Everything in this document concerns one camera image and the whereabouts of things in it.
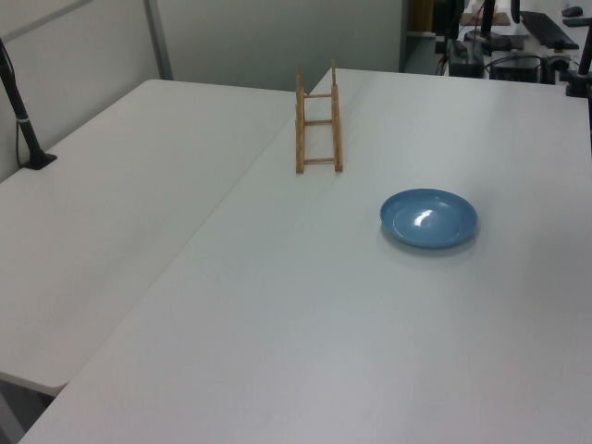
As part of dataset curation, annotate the blue plate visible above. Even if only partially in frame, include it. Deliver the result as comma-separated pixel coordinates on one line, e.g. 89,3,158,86
379,188,479,251

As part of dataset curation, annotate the wooden plate rack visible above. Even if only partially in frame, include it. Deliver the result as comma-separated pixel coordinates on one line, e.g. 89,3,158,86
294,58,346,176

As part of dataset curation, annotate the black box with green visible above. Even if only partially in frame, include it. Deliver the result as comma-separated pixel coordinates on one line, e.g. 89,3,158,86
448,39,485,78

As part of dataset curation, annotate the black equipment box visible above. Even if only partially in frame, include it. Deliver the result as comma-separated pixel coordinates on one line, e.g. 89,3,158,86
489,55,542,84

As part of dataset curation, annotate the black monitor stand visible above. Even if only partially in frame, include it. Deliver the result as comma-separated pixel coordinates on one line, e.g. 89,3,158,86
464,0,514,53

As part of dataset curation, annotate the brown wooden board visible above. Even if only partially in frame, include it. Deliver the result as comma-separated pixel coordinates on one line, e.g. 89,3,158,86
462,12,511,27

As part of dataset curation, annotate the black keyboard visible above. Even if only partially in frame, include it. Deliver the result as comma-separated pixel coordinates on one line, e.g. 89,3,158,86
520,11,580,50

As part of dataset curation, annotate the gray partition frame post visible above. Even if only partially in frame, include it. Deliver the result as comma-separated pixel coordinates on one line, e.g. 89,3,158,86
142,0,175,82

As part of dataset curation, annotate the black camera stand pole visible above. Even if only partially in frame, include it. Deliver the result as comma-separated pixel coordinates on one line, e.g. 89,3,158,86
0,36,59,172

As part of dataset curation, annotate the thin black stand cable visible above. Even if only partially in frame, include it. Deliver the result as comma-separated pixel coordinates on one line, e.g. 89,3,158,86
12,117,27,170

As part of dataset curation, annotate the black clamp camera stand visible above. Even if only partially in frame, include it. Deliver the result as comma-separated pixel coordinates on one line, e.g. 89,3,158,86
563,27,592,98

